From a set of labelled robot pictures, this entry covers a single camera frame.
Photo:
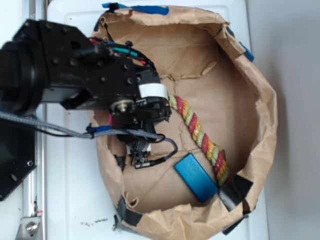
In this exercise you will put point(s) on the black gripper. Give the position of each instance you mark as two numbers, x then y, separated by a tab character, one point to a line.
124	82

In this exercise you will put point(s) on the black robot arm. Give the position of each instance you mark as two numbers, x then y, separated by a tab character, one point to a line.
47	62

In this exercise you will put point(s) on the brown paper bag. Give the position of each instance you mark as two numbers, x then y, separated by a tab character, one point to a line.
224	121

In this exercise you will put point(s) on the blue rectangular block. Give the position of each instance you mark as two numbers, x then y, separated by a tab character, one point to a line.
196	178

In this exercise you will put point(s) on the multicolour twisted rope toy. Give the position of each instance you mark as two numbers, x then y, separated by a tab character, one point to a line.
214	153

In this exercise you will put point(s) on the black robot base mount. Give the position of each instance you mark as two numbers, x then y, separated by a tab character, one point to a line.
17	156

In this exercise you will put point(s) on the aluminium rail with bracket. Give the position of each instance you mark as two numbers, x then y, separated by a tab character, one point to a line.
33	224

